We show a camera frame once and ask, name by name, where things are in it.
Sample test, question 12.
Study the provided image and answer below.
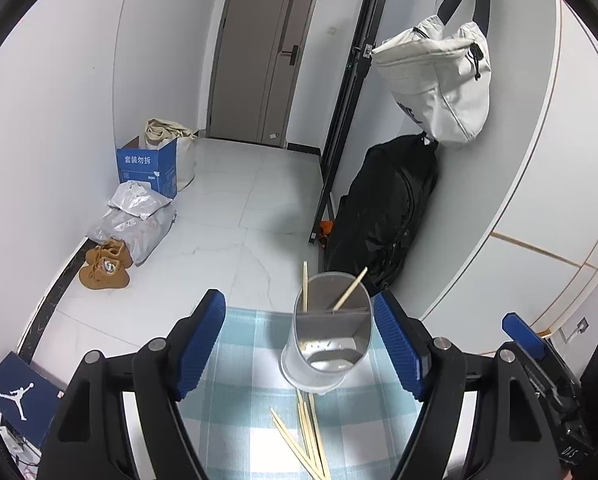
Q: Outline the white divided utensil holder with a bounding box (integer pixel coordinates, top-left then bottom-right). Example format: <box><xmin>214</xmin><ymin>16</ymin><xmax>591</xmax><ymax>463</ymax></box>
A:
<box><xmin>279</xmin><ymin>271</ymin><xmax>372</xmax><ymax>395</ymax></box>

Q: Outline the grey plastic parcel bag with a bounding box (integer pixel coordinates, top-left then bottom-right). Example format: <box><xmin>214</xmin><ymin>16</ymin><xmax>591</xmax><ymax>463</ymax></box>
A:
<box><xmin>86</xmin><ymin>205</ymin><xmax>178</xmax><ymax>267</ymax></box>

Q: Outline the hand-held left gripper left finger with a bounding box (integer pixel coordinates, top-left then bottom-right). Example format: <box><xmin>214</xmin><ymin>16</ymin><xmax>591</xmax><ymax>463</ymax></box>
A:
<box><xmin>36</xmin><ymin>288</ymin><xmax>227</xmax><ymax>480</ymax></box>

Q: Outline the teal checkered tablecloth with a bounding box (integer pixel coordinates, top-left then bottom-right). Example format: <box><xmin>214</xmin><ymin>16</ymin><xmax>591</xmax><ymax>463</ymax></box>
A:
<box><xmin>124</xmin><ymin>305</ymin><xmax>480</xmax><ymax>480</ymax></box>

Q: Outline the white bag with black strap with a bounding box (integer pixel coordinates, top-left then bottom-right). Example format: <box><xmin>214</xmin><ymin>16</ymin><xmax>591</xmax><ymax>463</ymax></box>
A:
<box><xmin>370</xmin><ymin>0</ymin><xmax>492</xmax><ymax>149</ymax></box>

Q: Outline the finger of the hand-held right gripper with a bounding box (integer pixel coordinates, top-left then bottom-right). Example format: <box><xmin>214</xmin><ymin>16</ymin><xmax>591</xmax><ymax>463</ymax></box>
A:
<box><xmin>502</xmin><ymin>312</ymin><xmax>580</xmax><ymax>411</ymax></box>

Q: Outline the blue cardboard box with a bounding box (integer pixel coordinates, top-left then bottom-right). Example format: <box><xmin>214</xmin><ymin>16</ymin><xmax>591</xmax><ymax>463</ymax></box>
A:
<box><xmin>116</xmin><ymin>136</ymin><xmax>179</xmax><ymax>200</ymax></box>

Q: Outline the white power strip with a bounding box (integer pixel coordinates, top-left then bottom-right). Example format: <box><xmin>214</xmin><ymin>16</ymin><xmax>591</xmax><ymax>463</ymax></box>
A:
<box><xmin>0</xmin><ymin>424</ymin><xmax>36</xmax><ymax>467</ymax></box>

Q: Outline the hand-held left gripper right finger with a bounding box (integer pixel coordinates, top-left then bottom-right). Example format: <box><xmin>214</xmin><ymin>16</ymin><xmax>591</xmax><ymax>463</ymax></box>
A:
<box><xmin>373</xmin><ymin>291</ymin><xmax>564</xmax><ymax>480</ymax></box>

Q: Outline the black metal door frame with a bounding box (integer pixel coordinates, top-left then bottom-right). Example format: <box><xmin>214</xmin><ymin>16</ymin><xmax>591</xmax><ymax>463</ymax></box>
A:
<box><xmin>308</xmin><ymin>0</ymin><xmax>396</xmax><ymax>247</ymax></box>

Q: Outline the black backpack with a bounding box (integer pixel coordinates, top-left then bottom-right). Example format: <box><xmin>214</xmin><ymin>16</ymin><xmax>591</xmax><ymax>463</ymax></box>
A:
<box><xmin>326</xmin><ymin>133</ymin><xmax>440</xmax><ymax>297</ymax></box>

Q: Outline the beige canvas tote bag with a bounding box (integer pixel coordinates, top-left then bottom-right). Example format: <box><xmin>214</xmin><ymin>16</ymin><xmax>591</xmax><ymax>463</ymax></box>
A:
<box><xmin>144</xmin><ymin>119</ymin><xmax>199</xmax><ymax>192</ymax></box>

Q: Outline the white plastic parcel bag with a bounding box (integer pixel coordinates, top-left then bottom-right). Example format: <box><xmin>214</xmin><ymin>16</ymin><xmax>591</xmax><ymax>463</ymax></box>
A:
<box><xmin>107</xmin><ymin>180</ymin><xmax>173</xmax><ymax>221</ymax></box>

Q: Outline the wall socket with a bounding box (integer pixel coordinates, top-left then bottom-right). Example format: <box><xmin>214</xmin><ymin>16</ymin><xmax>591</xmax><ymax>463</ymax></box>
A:
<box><xmin>563</xmin><ymin>315</ymin><xmax>591</xmax><ymax>342</ymax></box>

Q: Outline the grey entrance door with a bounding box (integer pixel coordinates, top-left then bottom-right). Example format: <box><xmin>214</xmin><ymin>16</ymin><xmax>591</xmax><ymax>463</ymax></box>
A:
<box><xmin>206</xmin><ymin>0</ymin><xmax>325</xmax><ymax>149</ymax></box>

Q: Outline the white wardrobe with gold trim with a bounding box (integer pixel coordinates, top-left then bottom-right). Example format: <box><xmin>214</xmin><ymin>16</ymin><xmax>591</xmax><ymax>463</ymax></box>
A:
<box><xmin>419</xmin><ymin>0</ymin><xmax>598</xmax><ymax>357</ymax></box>

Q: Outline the blue shoe box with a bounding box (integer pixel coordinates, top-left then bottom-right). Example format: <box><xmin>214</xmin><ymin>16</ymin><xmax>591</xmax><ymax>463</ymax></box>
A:
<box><xmin>0</xmin><ymin>351</ymin><xmax>68</xmax><ymax>449</ymax></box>

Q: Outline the brown shoe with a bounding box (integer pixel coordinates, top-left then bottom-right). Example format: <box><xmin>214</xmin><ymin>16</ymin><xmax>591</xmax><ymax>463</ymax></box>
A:
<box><xmin>78</xmin><ymin>255</ymin><xmax>131</xmax><ymax>290</ymax></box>
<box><xmin>84</xmin><ymin>238</ymin><xmax>134</xmax><ymax>269</ymax></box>

